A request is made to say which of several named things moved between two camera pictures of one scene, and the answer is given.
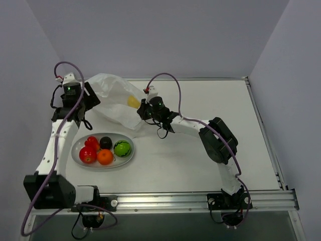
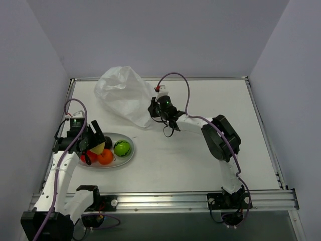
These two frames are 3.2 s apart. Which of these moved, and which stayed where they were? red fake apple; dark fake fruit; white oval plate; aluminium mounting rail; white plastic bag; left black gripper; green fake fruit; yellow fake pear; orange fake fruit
Moved: left black gripper; white plastic bag; yellow fake pear
Stayed: red fake apple; green fake fruit; orange fake fruit; dark fake fruit; aluminium mounting rail; white oval plate
